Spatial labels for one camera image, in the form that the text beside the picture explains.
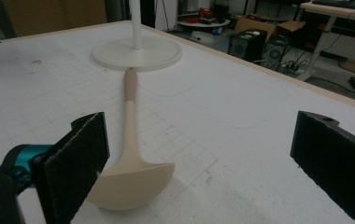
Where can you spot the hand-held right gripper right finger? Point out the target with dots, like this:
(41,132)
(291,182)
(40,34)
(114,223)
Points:
(334,161)

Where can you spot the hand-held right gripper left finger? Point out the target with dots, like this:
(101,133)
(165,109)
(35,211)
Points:
(73,165)

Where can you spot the beige ladle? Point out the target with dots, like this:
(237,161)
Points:
(131,183)

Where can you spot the white power strip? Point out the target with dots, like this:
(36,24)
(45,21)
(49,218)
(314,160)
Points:
(292,69)

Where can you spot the black computer tower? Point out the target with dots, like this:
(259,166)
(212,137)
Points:
(274,51)
(246,45)

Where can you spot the white round stand with pole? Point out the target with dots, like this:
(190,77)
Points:
(136,54)

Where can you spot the white desk with metal legs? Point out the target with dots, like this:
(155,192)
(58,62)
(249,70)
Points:
(337,12)

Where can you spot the brown wooden board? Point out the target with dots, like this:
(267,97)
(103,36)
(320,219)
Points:
(54,15)

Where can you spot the brown cardboard box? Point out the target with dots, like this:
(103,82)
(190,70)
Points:
(259,24)

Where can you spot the white round low table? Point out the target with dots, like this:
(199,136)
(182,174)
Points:
(203,23)

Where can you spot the red tool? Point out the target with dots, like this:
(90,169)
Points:
(206,13)

